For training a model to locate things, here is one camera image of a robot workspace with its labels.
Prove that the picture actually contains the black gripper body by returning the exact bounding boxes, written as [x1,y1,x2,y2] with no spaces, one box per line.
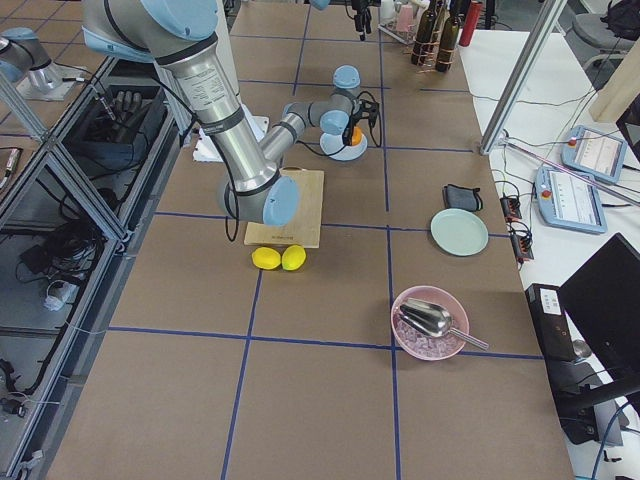
[349,98,380,129]

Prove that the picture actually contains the orange mandarin fruit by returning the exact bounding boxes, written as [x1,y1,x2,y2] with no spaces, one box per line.
[347,126,363,147]

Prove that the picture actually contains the light blue plate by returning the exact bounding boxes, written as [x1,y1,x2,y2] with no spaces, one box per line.
[320,133,368,162]

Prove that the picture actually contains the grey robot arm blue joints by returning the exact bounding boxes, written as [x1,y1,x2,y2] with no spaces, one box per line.
[83,1,360,226]

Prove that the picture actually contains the light green plate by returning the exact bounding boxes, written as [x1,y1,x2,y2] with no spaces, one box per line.
[430,208,489,256]

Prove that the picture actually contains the dark green wine bottle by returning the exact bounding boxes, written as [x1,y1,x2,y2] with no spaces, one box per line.
[411,0,437,65]

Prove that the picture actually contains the bamboo cutting board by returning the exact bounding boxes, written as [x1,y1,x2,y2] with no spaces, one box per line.
[244,167,324,248]

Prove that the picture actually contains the grey folded cloth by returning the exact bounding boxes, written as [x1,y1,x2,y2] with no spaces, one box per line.
[442,184,484,212]

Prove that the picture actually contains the red bottle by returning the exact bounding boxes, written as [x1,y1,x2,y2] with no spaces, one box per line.
[459,1,483,47]

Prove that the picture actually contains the yellow lemon near board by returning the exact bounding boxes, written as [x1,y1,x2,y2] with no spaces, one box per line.
[281,245,307,271]

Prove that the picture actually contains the yellow lemon outer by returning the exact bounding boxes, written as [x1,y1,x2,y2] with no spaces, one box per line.
[251,246,282,270]

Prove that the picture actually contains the metal scoop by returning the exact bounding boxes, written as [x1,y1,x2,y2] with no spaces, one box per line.
[399,298,489,351]

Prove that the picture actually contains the pink bowl with ice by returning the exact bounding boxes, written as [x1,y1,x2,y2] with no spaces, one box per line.
[391,286,469,361]

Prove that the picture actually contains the blue teach pendant near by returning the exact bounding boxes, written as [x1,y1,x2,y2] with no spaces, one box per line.
[535,166,607,234]

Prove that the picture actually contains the blue teach pendant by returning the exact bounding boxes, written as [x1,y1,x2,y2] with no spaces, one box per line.
[535,166,607,234]
[561,125,627,184]

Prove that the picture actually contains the blue teach pendant far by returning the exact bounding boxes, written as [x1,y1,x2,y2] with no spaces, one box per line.
[561,125,627,184]

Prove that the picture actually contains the black computer case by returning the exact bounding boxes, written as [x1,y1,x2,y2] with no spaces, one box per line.
[524,282,586,396]

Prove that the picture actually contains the black computer monitor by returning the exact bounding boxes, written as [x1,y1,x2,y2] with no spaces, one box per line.
[559,233,639,377]

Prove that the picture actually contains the copper wire wine rack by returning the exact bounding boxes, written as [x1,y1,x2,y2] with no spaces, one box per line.
[417,1,450,71]

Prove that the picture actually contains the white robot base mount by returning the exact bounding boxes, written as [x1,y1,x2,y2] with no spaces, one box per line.
[191,115,274,164]

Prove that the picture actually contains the aluminium frame post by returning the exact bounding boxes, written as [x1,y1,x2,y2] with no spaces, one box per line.
[479,0,567,155]

